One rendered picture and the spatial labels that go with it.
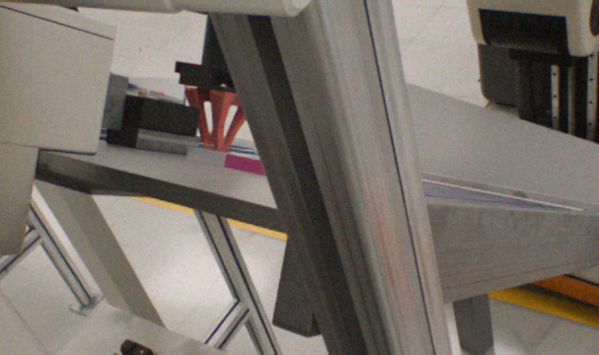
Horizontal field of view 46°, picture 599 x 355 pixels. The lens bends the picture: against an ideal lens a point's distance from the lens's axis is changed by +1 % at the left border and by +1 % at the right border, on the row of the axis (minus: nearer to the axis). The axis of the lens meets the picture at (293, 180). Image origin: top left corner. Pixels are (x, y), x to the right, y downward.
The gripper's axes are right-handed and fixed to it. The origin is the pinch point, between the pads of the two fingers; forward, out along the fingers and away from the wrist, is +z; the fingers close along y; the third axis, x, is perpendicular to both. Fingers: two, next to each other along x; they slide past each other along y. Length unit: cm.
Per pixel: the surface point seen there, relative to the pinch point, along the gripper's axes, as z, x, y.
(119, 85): -6.0, -20.6, 5.7
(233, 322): 41, 51, -31
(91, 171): -2.0, -37.7, 22.8
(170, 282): 53, 88, -83
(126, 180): -2.0, -37.7, 25.5
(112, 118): -3.1, -21.1, 5.7
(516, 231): 0.1, -10.3, 37.9
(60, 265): 49, 64, -102
